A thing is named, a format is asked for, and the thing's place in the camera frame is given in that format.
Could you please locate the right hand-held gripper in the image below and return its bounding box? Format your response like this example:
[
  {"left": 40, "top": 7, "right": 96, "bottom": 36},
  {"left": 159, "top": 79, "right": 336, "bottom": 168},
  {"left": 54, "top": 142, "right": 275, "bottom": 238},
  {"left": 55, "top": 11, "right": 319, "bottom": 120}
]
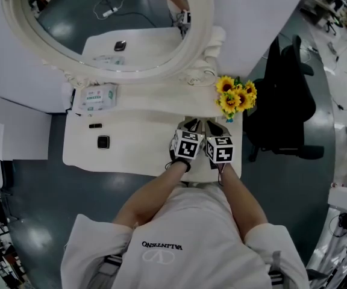
[{"left": 205, "top": 120, "right": 234, "bottom": 164}]

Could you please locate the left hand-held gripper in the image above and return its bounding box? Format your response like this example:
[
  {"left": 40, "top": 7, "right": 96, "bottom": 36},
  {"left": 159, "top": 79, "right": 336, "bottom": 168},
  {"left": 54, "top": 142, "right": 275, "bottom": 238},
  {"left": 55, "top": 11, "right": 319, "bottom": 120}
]
[{"left": 169, "top": 118, "right": 206, "bottom": 161}]

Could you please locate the white ornate dressing table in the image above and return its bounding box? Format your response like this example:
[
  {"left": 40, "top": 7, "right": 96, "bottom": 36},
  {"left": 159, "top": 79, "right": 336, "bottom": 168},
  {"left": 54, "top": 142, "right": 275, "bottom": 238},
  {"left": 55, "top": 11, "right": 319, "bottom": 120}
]
[{"left": 61, "top": 79, "right": 243, "bottom": 183}]

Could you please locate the small black square box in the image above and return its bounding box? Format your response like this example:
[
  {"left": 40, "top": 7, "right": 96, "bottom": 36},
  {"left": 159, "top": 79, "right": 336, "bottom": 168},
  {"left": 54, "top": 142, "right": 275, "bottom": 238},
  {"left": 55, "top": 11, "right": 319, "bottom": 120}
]
[{"left": 96, "top": 135, "right": 111, "bottom": 149}]

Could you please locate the person's left forearm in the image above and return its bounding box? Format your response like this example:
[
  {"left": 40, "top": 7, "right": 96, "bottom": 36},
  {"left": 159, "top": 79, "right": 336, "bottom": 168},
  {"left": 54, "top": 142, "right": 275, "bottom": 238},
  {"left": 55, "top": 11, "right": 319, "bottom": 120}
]
[{"left": 112, "top": 161, "right": 189, "bottom": 230}]

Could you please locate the person's right forearm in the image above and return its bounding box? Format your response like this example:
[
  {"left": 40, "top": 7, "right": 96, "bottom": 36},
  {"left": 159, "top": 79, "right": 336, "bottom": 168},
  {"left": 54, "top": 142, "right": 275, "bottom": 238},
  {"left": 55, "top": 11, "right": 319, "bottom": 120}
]
[{"left": 220, "top": 164, "right": 267, "bottom": 242}]

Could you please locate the yellow sunflower bouquet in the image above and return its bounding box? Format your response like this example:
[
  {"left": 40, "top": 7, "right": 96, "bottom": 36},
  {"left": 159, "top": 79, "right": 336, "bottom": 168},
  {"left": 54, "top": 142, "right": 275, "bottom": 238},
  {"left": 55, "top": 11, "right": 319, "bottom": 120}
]
[{"left": 214, "top": 75, "right": 258, "bottom": 123}]

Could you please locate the black office chair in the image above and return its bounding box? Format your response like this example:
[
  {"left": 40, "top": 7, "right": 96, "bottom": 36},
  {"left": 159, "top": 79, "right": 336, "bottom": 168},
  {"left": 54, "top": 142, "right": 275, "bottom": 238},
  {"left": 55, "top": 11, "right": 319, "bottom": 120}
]
[{"left": 242, "top": 34, "right": 325, "bottom": 162}]

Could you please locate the oval cream-framed mirror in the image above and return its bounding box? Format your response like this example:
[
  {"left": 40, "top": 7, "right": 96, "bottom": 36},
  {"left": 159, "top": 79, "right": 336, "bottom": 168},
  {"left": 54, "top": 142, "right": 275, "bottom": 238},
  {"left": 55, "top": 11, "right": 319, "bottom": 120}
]
[{"left": 0, "top": 0, "right": 227, "bottom": 87}]

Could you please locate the white wet wipes pack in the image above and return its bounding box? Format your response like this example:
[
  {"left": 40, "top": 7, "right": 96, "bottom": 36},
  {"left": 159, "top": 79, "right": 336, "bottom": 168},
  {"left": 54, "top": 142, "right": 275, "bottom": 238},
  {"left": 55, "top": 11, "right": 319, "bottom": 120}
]
[{"left": 77, "top": 82, "right": 119, "bottom": 114}]

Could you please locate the person's white t-shirt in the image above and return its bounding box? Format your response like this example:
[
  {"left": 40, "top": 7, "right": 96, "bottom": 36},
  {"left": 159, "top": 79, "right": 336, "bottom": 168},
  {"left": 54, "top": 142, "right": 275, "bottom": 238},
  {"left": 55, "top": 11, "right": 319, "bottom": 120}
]
[{"left": 60, "top": 182, "right": 310, "bottom": 289}]

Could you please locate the small black and white device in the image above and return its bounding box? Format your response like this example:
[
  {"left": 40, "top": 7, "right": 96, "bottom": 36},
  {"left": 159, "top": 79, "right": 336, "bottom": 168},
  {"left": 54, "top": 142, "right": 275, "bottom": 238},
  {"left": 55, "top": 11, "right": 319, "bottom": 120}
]
[{"left": 61, "top": 82, "right": 77, "bottom": 114}]

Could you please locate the black wrist strap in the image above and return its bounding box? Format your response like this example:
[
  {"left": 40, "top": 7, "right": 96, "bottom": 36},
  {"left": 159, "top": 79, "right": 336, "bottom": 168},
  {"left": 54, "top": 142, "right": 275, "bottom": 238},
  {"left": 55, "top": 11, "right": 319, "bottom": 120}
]
[{"left": 164, "top": 157, "right": 192, "bottom": 173}]

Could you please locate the grey harness strap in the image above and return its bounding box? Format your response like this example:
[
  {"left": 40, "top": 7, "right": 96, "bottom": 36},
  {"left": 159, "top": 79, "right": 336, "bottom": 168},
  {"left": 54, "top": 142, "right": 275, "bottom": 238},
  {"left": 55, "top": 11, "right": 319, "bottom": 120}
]
[
  {"left": 266, "top": 250, "right": 283, "bottom": 289},
  {"left": 96, "top": 253, "right": 123, "bottom": 289}
]

